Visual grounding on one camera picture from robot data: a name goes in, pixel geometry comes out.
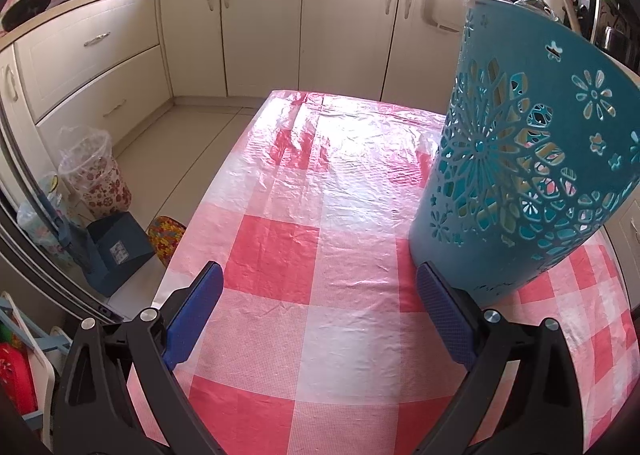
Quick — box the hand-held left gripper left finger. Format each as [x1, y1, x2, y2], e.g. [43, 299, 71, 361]
[50, 261, 224, 455]

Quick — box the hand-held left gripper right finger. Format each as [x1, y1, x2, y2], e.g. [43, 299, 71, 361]
[415, 261, 588, 455]

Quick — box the teal perforated utensil holder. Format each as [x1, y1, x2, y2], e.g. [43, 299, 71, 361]
[407, 0, 640, 307]

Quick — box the colourful floral stool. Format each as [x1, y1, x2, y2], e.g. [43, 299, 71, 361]
[146, 215, 187, 268]

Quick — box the blue dustpan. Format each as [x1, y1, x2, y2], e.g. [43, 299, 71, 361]
[87, 212, 155, 297]

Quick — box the red white checked tablecloth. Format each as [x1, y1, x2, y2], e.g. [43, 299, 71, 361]
[125, 89, 633, 455]

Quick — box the white floor rack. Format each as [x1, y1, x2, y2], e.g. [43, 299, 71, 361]
[0, 290, 71, 441]

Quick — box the floral bin with plastic liner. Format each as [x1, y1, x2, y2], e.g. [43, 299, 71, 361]
[57, 126, 132, 221]

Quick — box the dark metal door edge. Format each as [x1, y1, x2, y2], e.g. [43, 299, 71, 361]
[0, 100, 123, 331]

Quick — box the light patterned bag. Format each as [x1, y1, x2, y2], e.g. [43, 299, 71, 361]
[16, 172, 76, 266]

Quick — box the red plastic item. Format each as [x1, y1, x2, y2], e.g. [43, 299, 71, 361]
[0, 342, 38, 416]

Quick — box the cream drawer cabinet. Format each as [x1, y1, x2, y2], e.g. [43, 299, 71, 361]
[0, 0, 174, 176]

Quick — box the cream door cabinet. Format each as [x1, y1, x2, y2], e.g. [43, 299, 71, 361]
[156, 0, 471, 103]

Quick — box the steel pot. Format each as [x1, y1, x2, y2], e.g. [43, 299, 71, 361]
[600, 25, 632, 54]

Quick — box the black wok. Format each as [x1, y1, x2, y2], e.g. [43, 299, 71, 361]
[0, 0, 57, 32]

